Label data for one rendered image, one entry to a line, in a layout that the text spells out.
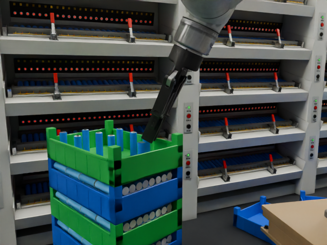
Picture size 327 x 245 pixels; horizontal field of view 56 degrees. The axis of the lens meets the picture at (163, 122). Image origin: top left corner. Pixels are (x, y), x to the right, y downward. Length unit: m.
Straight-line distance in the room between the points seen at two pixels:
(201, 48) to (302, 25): 1.06
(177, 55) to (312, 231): 0.49
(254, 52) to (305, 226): 0.82
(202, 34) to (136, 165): 0.31
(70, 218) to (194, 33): 0.53
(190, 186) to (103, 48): 0.66
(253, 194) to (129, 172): 1.03
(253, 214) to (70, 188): 0.89
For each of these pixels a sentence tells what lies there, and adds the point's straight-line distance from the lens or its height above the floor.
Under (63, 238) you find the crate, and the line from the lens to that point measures 0.90.
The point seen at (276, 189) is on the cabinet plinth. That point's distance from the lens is 1.69.
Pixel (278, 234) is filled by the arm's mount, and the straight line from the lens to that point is 0.86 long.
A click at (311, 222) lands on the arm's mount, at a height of 0.27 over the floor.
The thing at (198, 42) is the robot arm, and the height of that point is 0.69.
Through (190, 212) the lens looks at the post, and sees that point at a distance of 1.37.
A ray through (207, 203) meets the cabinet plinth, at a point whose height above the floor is 0.04.
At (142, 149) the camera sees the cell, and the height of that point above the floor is 0.45.
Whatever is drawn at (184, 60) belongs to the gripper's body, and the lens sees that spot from 0.69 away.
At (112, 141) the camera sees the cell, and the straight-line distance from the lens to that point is 0.78.
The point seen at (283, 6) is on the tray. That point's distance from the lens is 1.54.
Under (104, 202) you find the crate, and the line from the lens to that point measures 0.67.
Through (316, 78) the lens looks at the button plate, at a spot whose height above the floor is 0.59.
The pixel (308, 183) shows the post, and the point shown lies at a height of 0.06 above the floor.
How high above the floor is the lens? 0.63
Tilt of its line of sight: 9 degrees down
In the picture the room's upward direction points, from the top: straight up
